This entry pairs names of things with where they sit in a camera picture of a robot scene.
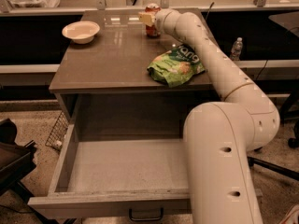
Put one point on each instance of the clear water bottle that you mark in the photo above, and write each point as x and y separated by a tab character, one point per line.
236	49

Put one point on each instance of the white bowl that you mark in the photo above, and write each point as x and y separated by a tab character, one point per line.
81	32

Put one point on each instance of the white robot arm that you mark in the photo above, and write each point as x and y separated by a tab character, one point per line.
218	135

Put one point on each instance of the green chip bag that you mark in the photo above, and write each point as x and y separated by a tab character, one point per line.
176	66

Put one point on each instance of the open grey top drawer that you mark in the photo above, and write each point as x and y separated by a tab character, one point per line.
107	178

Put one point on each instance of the black chair base legs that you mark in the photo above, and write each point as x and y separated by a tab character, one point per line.
281	155

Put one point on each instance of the red coke can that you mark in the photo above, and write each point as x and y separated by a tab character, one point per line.
151	31

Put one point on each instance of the black drawer handle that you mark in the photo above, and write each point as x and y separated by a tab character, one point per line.
145	216

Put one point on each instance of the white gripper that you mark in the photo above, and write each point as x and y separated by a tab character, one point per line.
159	19

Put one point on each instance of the grey cabinet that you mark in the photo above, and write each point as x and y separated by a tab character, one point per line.
106	91

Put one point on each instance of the black chair on left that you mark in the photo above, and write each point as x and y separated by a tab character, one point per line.
16	162

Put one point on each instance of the wire mesh basket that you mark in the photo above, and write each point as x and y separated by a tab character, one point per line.
58	133

